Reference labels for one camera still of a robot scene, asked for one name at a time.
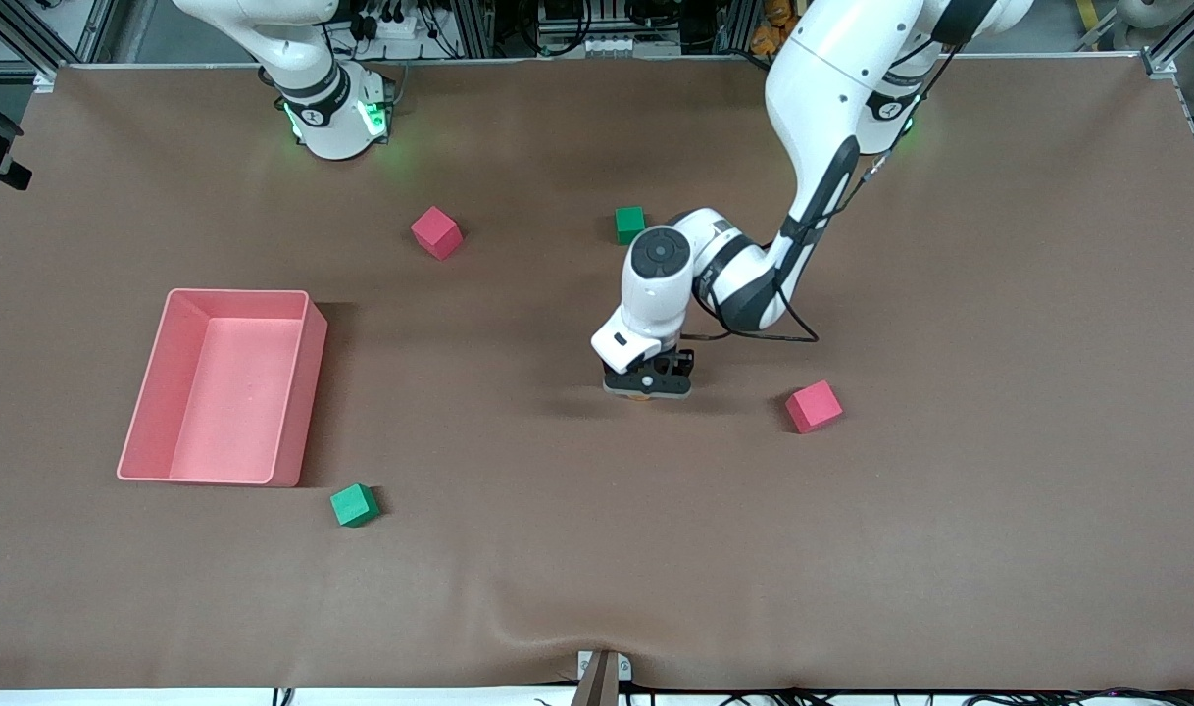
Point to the aluminium frame profile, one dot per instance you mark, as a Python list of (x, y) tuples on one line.
[(1161, 64), (44, 78)]

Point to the pile of orange objects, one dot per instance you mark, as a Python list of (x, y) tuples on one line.
[(769, 34)]

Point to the aluminium camera post with bracket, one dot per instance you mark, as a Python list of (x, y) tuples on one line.
[(602, 677)]

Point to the white power strip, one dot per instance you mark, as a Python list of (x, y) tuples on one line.
[(391, 27)]

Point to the green foam cube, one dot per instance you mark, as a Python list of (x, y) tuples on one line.
[(628, 226), (354, 506)]

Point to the pink foam cube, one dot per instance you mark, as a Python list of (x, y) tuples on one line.
[(436, 232), (813, 407)]

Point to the white terminal block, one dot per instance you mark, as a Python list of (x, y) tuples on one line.
[(607, 45)]

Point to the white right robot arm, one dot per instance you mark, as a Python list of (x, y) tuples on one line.
[(332, 127)]

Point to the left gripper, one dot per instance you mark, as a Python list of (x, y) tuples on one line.
[(683, 359)]

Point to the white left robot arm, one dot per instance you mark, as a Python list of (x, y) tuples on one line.
[(832, 78)]

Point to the pink plastic tray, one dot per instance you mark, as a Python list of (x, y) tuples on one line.
[(224, 422)]

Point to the brown table mat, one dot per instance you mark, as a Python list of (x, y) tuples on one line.
[(597, 510)]

